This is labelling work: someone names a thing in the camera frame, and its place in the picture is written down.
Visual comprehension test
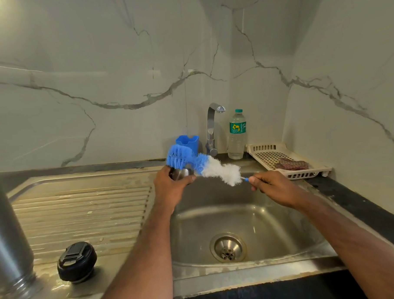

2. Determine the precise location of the person's left hand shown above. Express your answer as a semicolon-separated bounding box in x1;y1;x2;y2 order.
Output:
152;164;198;214

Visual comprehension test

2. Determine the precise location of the person's right hand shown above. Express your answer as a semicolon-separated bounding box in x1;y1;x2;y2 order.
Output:
248;169;305;211

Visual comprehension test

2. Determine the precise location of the small steel cup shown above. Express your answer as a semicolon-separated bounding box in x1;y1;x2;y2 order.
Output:
169;167;195;182

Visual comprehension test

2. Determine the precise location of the blue and white bottle brush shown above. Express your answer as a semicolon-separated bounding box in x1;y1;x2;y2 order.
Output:
166;141;250;189

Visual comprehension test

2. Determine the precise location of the person's right forearm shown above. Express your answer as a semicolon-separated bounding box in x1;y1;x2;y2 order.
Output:
295;191;394;299

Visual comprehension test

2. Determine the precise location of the person's left forearm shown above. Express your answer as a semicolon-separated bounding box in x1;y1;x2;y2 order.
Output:
89;201;178;299

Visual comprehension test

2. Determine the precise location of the cream plastic drying tray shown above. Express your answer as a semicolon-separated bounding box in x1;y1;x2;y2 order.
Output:
246;140;333;182

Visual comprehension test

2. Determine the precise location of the blue plastic holder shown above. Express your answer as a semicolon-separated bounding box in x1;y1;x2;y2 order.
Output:
175;134;200;156

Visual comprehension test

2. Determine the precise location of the checkered brown cloth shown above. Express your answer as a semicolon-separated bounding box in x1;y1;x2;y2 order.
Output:
274;156;310;172

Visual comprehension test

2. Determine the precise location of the clear plastic water bottle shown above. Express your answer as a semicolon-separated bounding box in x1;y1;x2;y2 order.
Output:
226;109;249;161

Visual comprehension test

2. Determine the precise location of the stainless steel sink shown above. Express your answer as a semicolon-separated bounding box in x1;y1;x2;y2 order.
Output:
0;152;394;299

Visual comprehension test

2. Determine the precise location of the chrome faucet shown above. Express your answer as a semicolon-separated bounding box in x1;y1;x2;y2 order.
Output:
204;102;228;157

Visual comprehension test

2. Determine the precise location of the steel sink drain strainer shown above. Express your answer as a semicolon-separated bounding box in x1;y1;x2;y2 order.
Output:
209;232;248;264

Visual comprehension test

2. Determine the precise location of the black bottle lid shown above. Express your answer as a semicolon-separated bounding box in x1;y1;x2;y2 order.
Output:
56;241;99;285

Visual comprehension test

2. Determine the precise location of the stainless steel bottle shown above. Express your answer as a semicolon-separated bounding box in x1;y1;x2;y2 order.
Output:
0;156;39;299

